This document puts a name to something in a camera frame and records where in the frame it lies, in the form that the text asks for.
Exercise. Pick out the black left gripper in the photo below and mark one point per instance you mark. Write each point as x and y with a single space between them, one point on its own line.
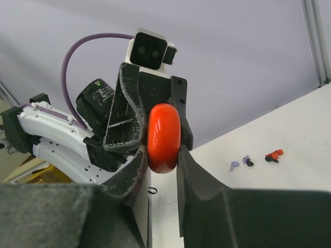
136 93

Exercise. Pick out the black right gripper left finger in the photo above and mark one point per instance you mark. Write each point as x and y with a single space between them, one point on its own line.
114 214

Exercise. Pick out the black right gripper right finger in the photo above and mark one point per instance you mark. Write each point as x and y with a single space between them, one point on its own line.
211 214

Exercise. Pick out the orange charging case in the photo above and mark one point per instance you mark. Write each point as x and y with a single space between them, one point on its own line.
163 138

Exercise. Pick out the orange earbud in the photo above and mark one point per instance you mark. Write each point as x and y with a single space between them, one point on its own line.
275 154

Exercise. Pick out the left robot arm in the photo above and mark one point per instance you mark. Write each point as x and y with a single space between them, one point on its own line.
99 152

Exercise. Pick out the lilac earbud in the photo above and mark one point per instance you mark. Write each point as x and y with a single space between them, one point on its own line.
233 165
245 159

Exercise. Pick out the black earbud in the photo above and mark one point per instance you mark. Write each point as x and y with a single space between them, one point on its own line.
270 159
250 163

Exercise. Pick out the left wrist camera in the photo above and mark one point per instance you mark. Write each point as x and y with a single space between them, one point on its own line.
150 52

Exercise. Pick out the aluminium frame post left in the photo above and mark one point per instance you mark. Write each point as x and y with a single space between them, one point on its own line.
316 37

